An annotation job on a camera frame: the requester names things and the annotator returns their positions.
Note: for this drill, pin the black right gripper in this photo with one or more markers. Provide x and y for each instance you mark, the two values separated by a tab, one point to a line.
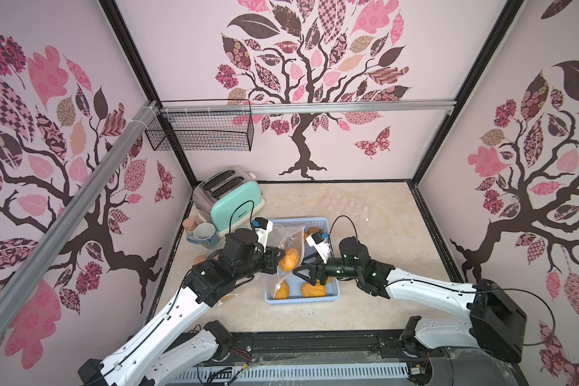
318	268

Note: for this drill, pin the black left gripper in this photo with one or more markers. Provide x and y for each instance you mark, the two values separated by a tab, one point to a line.
272	258

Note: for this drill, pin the light blue perforated plastic basket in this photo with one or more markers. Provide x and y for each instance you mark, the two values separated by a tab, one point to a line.
310	256

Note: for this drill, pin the clear blue zipper bag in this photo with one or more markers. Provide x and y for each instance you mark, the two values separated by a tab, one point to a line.
210	282

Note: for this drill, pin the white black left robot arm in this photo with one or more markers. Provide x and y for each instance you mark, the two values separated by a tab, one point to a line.
152	356

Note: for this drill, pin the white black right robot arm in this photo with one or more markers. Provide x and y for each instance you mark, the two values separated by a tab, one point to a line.
480	316

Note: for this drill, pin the white blue ceramic mug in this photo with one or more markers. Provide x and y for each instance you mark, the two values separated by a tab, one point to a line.
204	235

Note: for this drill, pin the mint green silver toaster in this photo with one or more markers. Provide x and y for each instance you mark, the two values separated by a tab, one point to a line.
228	198

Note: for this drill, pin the small pink cup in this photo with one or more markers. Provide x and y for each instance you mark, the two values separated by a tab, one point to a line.
189	225

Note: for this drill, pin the white slotted cable duct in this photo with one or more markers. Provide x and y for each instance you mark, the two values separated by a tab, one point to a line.
294	374

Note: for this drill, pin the black wire wall basket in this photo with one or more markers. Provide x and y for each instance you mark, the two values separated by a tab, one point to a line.
203	125

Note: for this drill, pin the black base frame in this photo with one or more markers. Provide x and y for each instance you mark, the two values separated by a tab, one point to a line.
443	366

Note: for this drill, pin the aluminium rail back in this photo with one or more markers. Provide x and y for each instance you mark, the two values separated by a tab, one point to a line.
309	106

